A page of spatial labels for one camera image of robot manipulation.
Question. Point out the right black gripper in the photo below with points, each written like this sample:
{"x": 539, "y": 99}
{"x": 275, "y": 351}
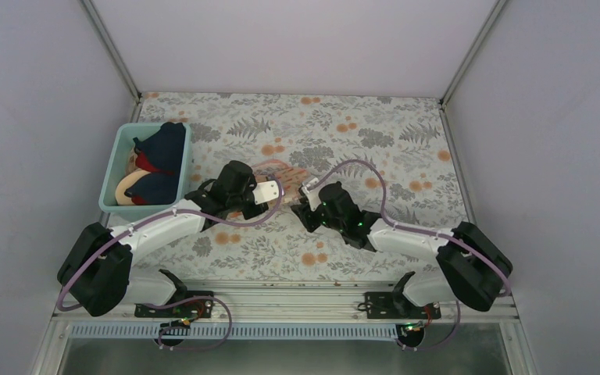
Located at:
{"x": 304, "y": 216}

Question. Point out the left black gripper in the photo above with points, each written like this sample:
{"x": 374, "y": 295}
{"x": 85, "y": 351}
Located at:
{"x": 248, "y": 214}

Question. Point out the peach floral mesh laundry bag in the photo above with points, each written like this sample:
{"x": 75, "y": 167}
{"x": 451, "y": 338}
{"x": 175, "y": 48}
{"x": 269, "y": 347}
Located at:
{"x": 289, "y": 177}

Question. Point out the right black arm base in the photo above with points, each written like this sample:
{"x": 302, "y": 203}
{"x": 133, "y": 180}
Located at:
{"x": 389, "y": 306}

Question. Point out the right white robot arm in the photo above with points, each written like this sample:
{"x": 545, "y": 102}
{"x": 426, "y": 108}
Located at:
{"x": 468, "y": 267}

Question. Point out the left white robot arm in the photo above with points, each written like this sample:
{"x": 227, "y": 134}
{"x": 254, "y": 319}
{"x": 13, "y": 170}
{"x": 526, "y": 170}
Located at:
{"x": 97, "y": 274}

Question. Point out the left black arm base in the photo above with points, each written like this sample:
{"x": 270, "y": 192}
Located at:
{"x": 179, "y": 315}

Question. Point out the navy red bra upper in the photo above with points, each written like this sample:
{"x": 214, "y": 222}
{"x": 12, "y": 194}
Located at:
{"x": 163, "y": 151}

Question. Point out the navy beige bra lower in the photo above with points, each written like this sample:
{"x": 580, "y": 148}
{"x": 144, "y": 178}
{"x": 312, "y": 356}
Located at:
{"x": 146, "y": 188}

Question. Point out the floral patterned table mat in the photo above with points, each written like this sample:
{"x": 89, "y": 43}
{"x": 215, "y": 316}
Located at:
{"x": 388, "y": 152}

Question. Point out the light blue plastic bin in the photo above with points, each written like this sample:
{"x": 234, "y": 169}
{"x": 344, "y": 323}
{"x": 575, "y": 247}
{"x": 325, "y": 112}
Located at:
{"x": 121, "y": 164}

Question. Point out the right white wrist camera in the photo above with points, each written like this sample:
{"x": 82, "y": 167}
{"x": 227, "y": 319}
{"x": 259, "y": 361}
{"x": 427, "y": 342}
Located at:
{"x": 309, "y": 193}

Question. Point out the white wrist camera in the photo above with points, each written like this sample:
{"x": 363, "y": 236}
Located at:
{"x": 309, "y": 193}
{"x": 267, "y": 191}

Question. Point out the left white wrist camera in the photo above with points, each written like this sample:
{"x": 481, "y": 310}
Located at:
{"x": 267, "y": 191}

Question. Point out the aluminium front rail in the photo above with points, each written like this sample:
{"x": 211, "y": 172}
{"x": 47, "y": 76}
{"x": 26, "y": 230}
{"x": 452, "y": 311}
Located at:
{"x": 306, "y": 302}

